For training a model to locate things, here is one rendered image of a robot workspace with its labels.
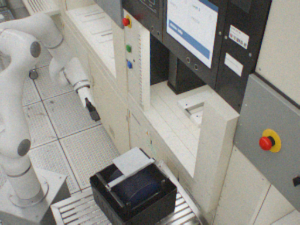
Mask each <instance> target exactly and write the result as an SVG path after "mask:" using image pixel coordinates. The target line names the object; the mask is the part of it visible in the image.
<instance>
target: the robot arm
mask: <svg viewBox="0 0 300 225"><path fill-rule="evenodd" d="M38 39H40V40H41V41H42V43H43V44H44V46H45V47H46V48H47V50H48V51H49V52H50V54H51V55H52V56H53V58H52V60H51V62H50V64H49V73H50V76H51V78H52V80H53V81H54V83H55V84H56V85H57V86H58V87H66V86H68V85H69V84H72V86H73V88H74V91H76V93H78V94H79V95H80V99H81V102H82V103H83V105H84V108H85V109H86V110H88V111H89V112H90V116H91V119H92V120H93V121H95V122H97V121H99V120H101V118H100V116H99V114H98V112H97V110H96V104H95V102H94V100H93V98H92V95H91V93H90V90H89V88H90V83H89V81H88V78H87V76H86V74H85V71H84V69H83V67H82V65H81V62H80V60H79V58H78V57H74V58H73V52H72V50H71V48H70V46H69V44H68V43H67V42H66V40H65V38H64V36H63V34H62V33H61V32H60V30H59V28H58V27H57V25H56V24H55V23H54V20H53V19H52V18H51V17H50V16H49V15H47V14H44V13H36V14H34V15H32V16H30V17H26V18H23V19H18V20H13V21H7V22H3V23H0V53H1V54H5V55H8V56H10V57H11V58H12V59H11V64H10V65H9V66H8V68H6V69H5V70H4V71H2V72H1V73H0V115H1V117H2V119H3V121H0V165H1V166H2V169H3V170H4V172H5V174H6V176H7V177H8V179H9V182H10V184H11V187H10V190H9V198H10V200H11V202H12V203H13V204H14V205H16V206H19V207H31V206H33V205H35V204H37V203H39V202H41V201H42V199H44V198H45V196H46V194H47V192H48V183H47V180H46V178H45V177H43V176H42V175H39V174H36V172H35V170H34V168H33V166H32V163H31V160H30V158H29V157H28V152H29V150H30V148H31V137H30V131H29V128H28V125H27V120H26V118H25V115H24V111H23V105H22V96H23V87H24V82H25V78H26V75H27V74H28V73H29V71H30V70H31V69H32V67H33V66H35V65H36V63H37V62H38V61H39V59H40V54H41V45H40V43H39V41H38ZM63 67H64V68H65V70H64V71H60V70H61V69H62V68H63Z"/></svg>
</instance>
